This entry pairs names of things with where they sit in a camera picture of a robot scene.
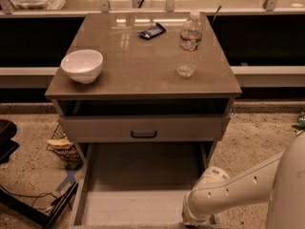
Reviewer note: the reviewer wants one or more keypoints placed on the grey drawer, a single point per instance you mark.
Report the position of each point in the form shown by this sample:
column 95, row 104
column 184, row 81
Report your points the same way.
column 81, row 129
column 136, row 185

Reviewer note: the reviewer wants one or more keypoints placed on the dark blue snack packet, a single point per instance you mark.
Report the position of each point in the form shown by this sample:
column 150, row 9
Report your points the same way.
column 152, row 32

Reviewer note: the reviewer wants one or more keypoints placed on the white bowl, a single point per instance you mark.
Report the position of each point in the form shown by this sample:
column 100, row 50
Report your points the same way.
column 83, row 66

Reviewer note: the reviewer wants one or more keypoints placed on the clear plastic water bottle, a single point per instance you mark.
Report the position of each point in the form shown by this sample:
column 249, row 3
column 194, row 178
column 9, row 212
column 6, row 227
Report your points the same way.
column 189, row 44

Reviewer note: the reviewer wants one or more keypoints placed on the beige sponge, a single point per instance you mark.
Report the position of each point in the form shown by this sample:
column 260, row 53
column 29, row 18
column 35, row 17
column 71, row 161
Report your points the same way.
column 58, row 144

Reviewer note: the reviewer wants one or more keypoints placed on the wire basket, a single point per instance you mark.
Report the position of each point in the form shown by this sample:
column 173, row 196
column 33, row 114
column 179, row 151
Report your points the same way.
column 69, row 155

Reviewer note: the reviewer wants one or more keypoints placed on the black metal stand left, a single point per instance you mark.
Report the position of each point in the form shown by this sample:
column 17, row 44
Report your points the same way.
column 46, row 217

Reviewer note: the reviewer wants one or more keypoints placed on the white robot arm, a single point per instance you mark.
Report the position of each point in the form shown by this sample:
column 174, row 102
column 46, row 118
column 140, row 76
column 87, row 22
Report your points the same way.
column 279, row 181

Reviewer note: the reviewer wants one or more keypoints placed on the grey drawer cabinet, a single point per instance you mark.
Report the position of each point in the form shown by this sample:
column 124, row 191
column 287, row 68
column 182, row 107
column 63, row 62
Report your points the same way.
column 139, row 77

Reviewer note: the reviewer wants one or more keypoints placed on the black chair base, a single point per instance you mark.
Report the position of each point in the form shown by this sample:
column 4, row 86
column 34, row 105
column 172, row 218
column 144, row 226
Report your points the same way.
column 7, row 146

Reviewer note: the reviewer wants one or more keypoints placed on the green snack bag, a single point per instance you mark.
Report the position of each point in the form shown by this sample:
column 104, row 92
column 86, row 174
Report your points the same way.
column 300, row 123

